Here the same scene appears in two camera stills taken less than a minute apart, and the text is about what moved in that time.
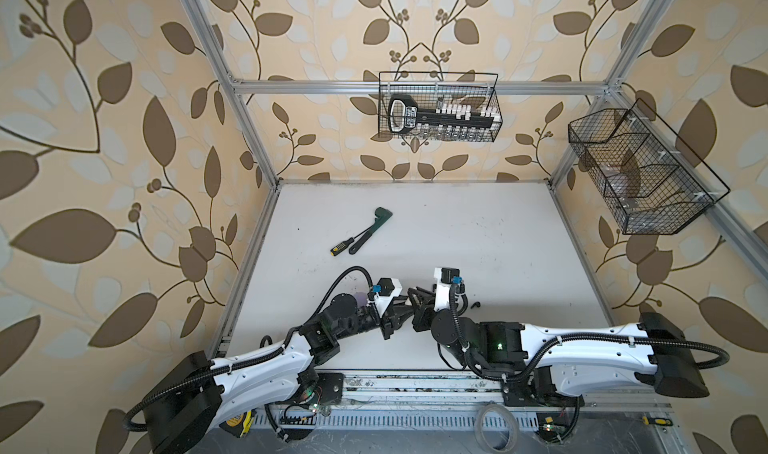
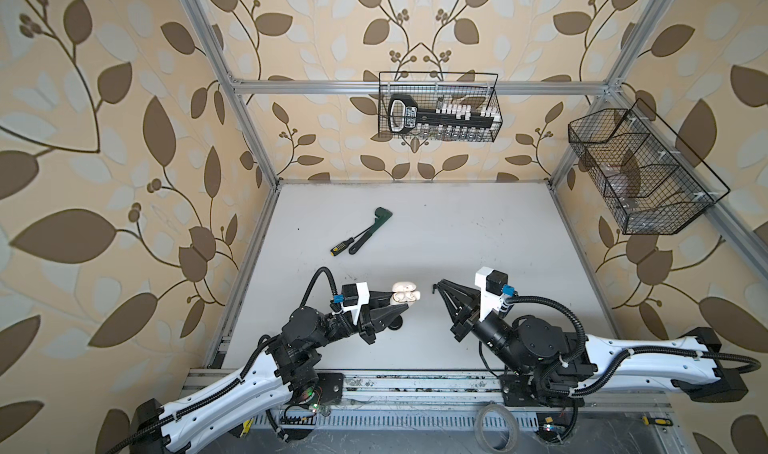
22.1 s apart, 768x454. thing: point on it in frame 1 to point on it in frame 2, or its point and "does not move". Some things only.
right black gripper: (426, 301) to (468, 315)
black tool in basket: (404, 117) does not move
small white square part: (443, 277) to (492, 283)
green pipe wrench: (381, 217) does not move
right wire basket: (653, 183) does not move
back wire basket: (438, 106) does not move
